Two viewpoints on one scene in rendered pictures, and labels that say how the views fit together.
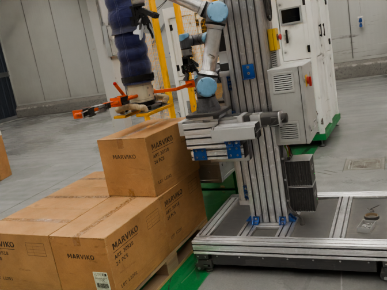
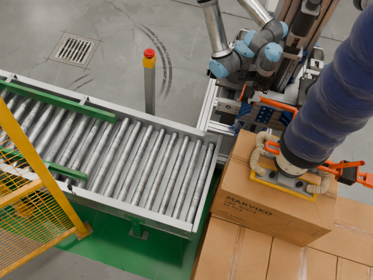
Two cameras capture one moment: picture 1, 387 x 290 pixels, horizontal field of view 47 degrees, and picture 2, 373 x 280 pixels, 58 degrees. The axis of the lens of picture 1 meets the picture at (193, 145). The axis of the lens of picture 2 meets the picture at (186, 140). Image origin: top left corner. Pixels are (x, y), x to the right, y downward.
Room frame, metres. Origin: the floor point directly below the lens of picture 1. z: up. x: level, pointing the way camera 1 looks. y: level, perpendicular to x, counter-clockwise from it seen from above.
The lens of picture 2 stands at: (3.90, 0.90, 2.59)
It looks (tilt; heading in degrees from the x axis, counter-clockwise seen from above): 60 degrees down; 251
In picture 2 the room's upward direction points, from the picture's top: 10 degrees clockwise
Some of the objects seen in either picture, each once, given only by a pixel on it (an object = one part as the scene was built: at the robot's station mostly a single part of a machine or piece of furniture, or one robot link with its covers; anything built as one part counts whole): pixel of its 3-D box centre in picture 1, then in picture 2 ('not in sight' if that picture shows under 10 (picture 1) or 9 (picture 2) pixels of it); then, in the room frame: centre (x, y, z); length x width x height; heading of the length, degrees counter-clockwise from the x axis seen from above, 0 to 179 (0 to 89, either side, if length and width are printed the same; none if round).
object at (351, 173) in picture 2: (119, 100); (347, 172); (2.91, 0.42, 1.18); 0.10 x 0.08 x 0.06; 60
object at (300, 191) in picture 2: (133, 110); (285, 180); (3.17, 0.38, 1.08); 0.34 x 0.10 x 0.05; 150
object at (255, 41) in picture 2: (198, 39); (258, 41); (3.26, -0.16, 1.48); 0.11 x 0.11 x 0.08; 26
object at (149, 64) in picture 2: not in sight; (150, 103); (3.71, -0.57, 0.50); 0.07 x 0.07 x 1.00; 62
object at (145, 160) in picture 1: (151, 155); (272, 189); (3.11, 0.31, 0.74); 0.60 x 0.40 x 0.40; 149
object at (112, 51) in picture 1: (113, 40); not in sight; (4.52, 0.60, 1.62); 0.20 x 0.05 x 0.30; 152
